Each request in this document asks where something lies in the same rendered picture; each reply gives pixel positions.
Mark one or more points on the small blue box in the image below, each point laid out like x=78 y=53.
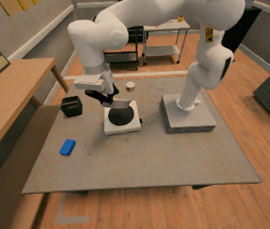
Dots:
x=67 y=147

